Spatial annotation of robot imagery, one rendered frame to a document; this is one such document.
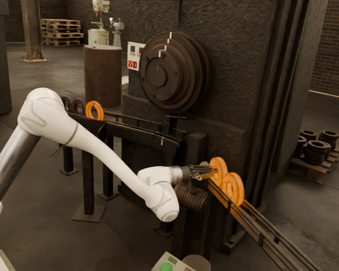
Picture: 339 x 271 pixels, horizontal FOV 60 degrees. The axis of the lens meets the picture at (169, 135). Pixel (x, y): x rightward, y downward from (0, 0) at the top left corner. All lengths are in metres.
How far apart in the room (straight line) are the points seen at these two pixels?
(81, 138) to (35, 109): 0.19
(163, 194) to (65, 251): 1.03
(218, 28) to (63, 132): 1.03
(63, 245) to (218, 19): 1.68
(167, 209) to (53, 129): 0.54
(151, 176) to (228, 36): 0.86
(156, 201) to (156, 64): 0.80
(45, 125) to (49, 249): 1.19
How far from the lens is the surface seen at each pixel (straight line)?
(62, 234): 2.23
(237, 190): 1.34
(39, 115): 1.09
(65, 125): 1.11
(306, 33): 2.23
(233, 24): 1.68
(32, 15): 8.58
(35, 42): 8.63
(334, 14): 7.59
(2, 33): 4.35
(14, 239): 2.28
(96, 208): 2.41
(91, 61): 4.59
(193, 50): 1.63
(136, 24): 2.10
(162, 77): 1.65
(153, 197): 1.23
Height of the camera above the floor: 1.45
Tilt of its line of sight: 23 degrees down
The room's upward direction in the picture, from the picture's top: 5 degrees clockwise
